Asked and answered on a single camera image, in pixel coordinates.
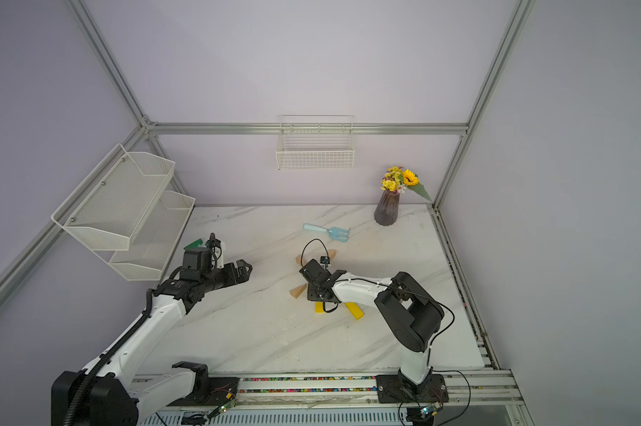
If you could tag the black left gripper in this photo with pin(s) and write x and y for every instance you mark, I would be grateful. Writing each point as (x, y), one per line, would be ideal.
(243, 275)

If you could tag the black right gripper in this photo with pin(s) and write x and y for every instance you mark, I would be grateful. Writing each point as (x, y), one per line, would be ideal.
(312, 295)

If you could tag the natural wooden wedge block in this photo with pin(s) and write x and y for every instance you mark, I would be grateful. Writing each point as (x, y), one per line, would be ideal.
(298, 291)

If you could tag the yellow angled rectangular block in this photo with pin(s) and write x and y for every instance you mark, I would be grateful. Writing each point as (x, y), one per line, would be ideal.
(355, 310)

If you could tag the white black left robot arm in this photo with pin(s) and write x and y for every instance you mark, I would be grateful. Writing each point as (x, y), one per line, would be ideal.
(103, 392)

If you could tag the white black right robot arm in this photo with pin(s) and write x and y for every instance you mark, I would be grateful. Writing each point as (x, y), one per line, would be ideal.
(411, 314)

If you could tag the purple ribbed glass vase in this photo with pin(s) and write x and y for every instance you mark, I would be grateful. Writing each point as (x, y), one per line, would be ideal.
(387, 210)

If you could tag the yellow artificial flower bouquet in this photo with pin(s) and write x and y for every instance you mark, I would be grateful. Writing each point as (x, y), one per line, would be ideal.
(398, 180)

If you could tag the white two-tier mesh shelf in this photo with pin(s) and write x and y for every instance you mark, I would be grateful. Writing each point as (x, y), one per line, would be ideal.
(126, 214)

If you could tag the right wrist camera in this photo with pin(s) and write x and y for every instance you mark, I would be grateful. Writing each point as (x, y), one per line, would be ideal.
(316, 272)

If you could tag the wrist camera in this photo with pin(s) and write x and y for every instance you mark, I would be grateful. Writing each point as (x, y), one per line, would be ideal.
(205, 259)
(316, 272)

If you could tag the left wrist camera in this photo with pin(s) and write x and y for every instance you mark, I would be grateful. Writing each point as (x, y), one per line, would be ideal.
(205, 259)

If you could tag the green hoe wooden handle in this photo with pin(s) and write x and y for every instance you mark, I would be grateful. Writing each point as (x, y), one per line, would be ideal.
(195, 245)

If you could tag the white wire wall basket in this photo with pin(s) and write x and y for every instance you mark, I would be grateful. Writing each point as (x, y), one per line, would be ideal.
(315, 142)

